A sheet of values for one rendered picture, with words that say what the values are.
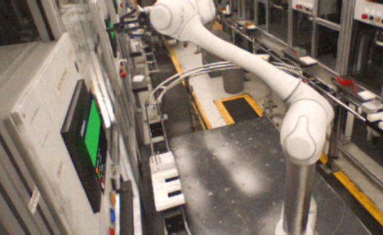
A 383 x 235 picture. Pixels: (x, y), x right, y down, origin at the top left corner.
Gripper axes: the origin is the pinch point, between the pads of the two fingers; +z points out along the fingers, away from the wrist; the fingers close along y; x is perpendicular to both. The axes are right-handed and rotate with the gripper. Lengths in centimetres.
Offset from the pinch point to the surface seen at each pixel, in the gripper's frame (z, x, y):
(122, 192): -15, 50, -38
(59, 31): -18.0, 45.2, 9.7
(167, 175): 13, -8, -85
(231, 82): 49, -273, -155
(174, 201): 2, 11, -86
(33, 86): -34, 72, 7
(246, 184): -23, -25, -112
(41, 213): -36, 83, -7
